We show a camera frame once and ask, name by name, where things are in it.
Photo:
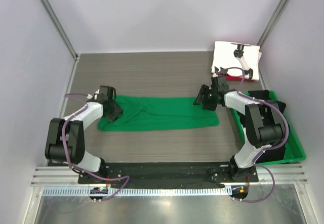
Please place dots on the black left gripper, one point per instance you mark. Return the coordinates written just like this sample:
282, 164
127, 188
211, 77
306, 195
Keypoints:
118, 109

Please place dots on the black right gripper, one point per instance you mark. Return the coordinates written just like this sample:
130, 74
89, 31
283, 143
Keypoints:
207, 105

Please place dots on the green t shirt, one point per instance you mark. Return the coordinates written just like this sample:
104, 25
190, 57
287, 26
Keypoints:
156, 113

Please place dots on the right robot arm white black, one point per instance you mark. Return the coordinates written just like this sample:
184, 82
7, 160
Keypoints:
266, 127

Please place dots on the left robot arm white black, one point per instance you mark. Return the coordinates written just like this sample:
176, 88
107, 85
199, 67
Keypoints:
66, 136

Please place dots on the folded red t shirt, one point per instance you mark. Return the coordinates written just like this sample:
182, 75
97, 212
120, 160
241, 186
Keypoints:
233, 78

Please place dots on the folded white printed t shirt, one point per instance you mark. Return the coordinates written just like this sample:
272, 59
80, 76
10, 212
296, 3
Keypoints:
238, 57

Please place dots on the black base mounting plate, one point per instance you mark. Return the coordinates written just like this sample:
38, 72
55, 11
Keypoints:
170, 176

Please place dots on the black t shirt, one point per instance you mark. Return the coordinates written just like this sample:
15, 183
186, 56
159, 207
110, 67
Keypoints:
269, 155

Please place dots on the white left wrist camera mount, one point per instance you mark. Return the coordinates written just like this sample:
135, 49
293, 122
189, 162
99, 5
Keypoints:
94, 96

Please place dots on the left aluminium corner post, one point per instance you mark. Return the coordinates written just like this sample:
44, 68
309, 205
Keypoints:
55, 21

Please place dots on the aluminium corner post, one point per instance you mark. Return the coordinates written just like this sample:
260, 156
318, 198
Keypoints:
55, 21
282, 4

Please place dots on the white slotted cable duct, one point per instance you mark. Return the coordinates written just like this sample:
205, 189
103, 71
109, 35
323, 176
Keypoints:
102, 192

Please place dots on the aluminium frame rail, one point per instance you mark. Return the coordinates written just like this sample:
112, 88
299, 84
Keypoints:
50, 176

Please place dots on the right aluminium corner post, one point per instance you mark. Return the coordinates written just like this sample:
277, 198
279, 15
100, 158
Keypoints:
282, 4

